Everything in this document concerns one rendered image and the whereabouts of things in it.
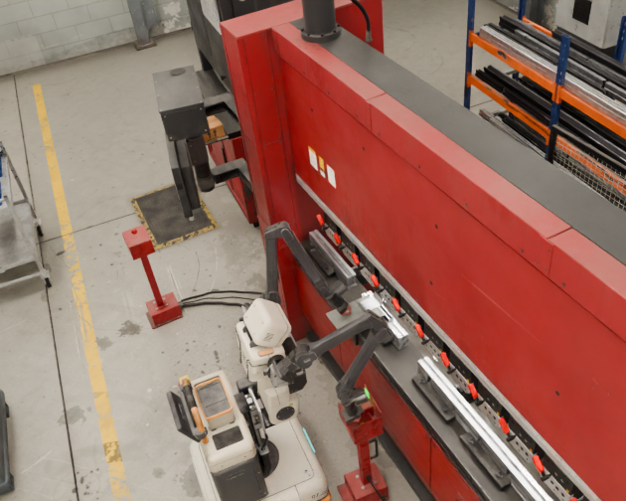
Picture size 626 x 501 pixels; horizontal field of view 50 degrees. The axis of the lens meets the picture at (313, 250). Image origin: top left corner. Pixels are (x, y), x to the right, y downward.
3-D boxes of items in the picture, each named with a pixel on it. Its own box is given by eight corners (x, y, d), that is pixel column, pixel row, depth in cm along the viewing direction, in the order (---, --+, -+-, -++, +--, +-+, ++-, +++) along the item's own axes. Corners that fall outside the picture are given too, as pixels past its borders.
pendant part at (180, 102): (184, 189, 455) (151, 72, 400) (220, 180, 458) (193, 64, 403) (193, 234, 417) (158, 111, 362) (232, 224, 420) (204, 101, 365)
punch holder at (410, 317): (400, 318, 336) (399, 294, 325) (414, 312, 338) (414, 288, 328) (417, 338, 325) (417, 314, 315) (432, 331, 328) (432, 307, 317)
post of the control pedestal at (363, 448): (360, 477, 389) (354, 422, 354) (368, 474, 390) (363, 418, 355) (364, 485, 385) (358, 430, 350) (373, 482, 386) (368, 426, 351)
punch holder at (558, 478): (539, 476, 265) (544, 452, 255) (555, 466, 268) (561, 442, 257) (566, 507, 255) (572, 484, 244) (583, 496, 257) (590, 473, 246)
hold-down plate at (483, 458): (459, 439, 315) (459, 435, 313) (468, 434, 316) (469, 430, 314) (501, 491, 294) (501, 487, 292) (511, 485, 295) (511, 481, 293)
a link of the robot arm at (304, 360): (373, 301, 315) (378, 311, 306) (387, 323, 320) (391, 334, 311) (291, 348, 319) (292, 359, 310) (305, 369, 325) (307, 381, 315)
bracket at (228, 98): (195, 112, 423) (193, 102, 419) (231, 100, 430) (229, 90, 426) (218, 140, 395) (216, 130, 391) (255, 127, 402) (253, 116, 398)
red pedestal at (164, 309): (145, 313, 527) (113, 231, 473) (175, 301, 534) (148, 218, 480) (152, 329, 513) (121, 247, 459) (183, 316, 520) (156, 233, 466)
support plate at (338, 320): (325, 314, 369) (325, 313, 368) (367, 296, 376) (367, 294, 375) (341, 335, 356) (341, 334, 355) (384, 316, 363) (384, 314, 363)
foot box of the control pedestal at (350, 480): (336, 487, 399) (334, 476, 391) (375, 470, 404) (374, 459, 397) (350, 516, 384) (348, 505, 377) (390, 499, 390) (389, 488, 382)
